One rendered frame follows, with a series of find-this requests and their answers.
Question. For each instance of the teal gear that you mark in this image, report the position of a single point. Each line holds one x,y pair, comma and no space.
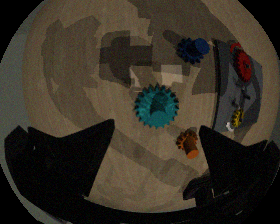
156,107

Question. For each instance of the red gear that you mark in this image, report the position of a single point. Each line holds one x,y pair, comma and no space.
241,60

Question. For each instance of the red curved arrow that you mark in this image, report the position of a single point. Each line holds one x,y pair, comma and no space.
234,45

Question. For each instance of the dark blue gear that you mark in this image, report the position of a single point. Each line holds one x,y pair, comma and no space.
192,50

